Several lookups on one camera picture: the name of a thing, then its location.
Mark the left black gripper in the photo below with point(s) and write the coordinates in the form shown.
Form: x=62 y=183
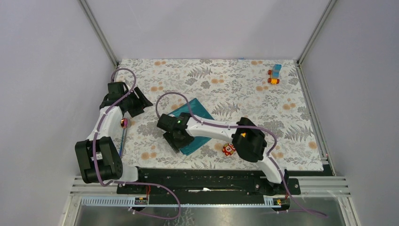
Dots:
x=142 y=101

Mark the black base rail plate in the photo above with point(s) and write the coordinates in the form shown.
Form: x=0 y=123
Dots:
x=202 y=187

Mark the blue handled utensil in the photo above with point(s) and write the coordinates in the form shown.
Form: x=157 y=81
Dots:
x=123 y=139

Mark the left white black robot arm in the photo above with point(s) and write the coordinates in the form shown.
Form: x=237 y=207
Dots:
x=99 y=154

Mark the teal cloth napkin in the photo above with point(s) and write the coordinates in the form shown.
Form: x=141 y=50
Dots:
x=199 y=110

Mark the blue orange toy car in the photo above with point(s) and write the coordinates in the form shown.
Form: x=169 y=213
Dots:
x=274 y=73

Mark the red owl toy block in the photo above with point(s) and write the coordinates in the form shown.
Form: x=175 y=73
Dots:
x=228 y=149

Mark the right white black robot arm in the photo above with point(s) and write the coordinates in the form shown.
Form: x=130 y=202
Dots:
x=247 y=139

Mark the floral patterned table mat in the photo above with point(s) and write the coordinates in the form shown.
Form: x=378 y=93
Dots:
x=229 y=90

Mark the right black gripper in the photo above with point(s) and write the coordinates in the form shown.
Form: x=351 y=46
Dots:
x=176 y=145

